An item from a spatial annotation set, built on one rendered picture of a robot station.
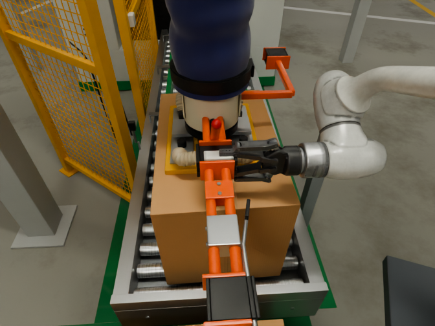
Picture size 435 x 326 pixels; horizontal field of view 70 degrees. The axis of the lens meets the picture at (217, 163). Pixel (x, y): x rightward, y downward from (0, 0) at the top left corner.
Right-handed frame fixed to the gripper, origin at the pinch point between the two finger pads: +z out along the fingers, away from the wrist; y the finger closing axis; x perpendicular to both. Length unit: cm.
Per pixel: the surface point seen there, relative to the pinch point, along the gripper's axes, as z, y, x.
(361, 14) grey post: -165, 54, 268
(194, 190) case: 6.0, 12.7, 2.5
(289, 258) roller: -28, 52, 2
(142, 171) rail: 31, 49, 47
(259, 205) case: -11.1, 12.4, -3.9
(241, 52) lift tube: -6.7, -19.7, 18.3
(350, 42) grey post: -163, 82, 268
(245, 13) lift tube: -7.1, -28.7, 18.6
